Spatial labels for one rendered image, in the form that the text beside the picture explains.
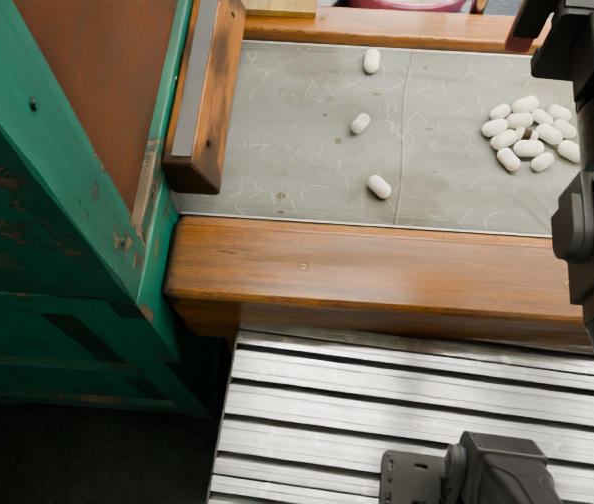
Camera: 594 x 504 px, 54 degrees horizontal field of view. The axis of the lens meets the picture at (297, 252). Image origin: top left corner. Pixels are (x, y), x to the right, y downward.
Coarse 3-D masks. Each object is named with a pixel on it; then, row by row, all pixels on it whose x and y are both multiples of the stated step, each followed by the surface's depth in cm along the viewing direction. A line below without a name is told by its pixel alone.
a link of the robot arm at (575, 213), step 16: (576, 176) 37; (592, 176) 36; (576, 192) 37; (592, 192) 36; (560, 208) 37; (576, 208) 36; (592, 208) 36; (560, 224) 37; (576, 224) 35; (592, 224) 35; (560, 240) 37; (576, 240) 35; (592, 240) 35; (560, 256) 36; (576, 256) 36
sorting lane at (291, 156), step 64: (256, 64) 85; (320, 64) 85; (384, 64) 85; (448, 64) 85; (512, 64) 85; (256, 128) 81; (320, 128) 81; (384, 128) 81; (448, 128) 81; (576, 128) 81; (256, 192) 77; (320, 192) 77; (448, 192) 77; (512, 192) 77
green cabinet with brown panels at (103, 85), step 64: (0, 0) 31; (64, 0) 42; (128, 0) 55; (192, 0) 75; (0, 64) 32; (64, 64) 42; (128, 64) 56; (0, 128) 32; (64, 128) 40; (128, 128) 57; (0, 192) 40; (64, 192) 41; (128, 192) 58; (0, 256) 54; (64, 256) 50; (128, 256) 56
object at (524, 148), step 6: (516, 144) 78; (522, 144) 77; (528, 144) 77; (534, 144) 77; (540, 144) 77; (516, 150) 78; (522, 150) 77; (528, 150) 77; (534, 150) 77; (540, 150) 77; (522, 156) 78; (528, 156) 78; (534, 156) 78
